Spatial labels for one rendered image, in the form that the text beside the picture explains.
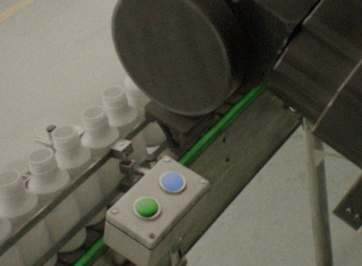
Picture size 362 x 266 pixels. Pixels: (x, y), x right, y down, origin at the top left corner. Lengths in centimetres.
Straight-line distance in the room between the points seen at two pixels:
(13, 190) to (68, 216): 11
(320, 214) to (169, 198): 96
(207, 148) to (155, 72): 95
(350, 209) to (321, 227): 161
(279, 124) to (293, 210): 115
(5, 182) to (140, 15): 74
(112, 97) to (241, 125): 33
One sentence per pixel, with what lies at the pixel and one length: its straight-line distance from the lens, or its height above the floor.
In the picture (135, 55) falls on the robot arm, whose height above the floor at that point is 158.
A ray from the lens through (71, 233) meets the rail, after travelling 116.
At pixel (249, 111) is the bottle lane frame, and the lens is 147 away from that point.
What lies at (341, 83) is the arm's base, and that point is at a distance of 39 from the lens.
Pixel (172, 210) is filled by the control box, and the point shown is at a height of 110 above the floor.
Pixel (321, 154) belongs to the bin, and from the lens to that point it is 176.
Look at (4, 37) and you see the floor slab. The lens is 431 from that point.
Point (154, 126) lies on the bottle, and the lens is 127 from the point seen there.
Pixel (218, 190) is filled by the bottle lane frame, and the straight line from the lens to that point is 144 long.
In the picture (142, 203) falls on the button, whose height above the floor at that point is 112.
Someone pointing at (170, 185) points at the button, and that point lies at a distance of 108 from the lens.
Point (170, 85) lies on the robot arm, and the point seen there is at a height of 156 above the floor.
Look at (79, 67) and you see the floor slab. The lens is 382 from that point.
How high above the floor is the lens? 177
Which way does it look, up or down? 34 degrees down
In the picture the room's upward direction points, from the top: 11 degrees counter-clockwise
